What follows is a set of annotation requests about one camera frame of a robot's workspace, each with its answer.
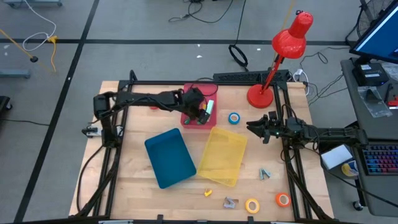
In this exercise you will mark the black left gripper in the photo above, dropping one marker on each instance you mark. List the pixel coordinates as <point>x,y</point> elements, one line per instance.
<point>193,99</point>

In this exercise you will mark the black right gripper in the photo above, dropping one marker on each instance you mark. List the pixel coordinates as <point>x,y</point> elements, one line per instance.
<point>281,127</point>

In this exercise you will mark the red tape roll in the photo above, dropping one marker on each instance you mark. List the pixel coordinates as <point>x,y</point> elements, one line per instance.
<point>154,108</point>

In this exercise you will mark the blue-grey staple remover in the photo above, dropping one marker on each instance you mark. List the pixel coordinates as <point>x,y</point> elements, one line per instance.
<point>264,175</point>

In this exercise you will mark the orange tape roll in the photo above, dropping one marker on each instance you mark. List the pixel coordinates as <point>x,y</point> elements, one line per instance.
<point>278,199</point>

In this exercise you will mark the yellow tape roll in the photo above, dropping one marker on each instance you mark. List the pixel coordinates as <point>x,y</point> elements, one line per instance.
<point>247,206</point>

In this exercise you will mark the purple staple remover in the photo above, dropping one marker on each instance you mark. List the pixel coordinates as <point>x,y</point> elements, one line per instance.
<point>229,203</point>

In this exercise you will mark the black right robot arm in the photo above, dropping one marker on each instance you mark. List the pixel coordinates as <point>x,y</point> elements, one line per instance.
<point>335,135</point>

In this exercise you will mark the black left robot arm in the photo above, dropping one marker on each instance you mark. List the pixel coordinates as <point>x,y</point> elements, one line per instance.
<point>140,99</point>

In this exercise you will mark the blue tape roll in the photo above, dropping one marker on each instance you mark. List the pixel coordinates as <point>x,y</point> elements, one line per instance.
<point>230,118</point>

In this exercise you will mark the pink plastic bin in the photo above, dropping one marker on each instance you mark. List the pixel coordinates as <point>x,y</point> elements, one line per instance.
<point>194,126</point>

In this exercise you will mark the yellow plastic bin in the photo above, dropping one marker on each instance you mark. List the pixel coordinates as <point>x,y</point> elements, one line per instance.
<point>222,155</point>

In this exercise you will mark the teal plastic bin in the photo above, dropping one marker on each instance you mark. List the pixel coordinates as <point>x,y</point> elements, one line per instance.
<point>169,158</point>

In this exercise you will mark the white cardboard box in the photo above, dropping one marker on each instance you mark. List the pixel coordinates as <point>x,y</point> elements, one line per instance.
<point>335,157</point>

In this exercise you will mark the red desk lamp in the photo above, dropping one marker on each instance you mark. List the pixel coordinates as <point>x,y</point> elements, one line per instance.
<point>290,40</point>

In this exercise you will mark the yellow and blue packet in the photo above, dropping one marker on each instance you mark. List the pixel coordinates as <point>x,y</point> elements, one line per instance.
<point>348,169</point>

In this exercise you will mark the small silver black device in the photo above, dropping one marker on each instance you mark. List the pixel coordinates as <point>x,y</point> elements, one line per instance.
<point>91,132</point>

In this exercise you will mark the grey desk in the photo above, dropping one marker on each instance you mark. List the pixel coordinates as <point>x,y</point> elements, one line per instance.
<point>373,130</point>

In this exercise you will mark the clear plastic bag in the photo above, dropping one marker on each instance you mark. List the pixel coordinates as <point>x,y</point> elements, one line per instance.
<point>374,102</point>

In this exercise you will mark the small black computer box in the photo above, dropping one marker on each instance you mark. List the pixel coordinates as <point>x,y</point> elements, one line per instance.
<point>370,74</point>

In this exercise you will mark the backlit rainbow keyboard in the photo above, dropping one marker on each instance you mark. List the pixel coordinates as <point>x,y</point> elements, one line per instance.
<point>381,158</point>

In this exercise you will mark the computer monitor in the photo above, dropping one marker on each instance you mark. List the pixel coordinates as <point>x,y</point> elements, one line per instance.
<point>379,37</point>

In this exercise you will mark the black floor fan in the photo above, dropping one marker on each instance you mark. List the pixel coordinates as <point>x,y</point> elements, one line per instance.
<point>370,12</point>

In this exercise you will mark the grey cart base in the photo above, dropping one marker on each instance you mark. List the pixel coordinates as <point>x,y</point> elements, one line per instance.
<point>15,74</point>

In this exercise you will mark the black aluminium table frame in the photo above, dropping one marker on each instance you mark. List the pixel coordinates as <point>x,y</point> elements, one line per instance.
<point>289,174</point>

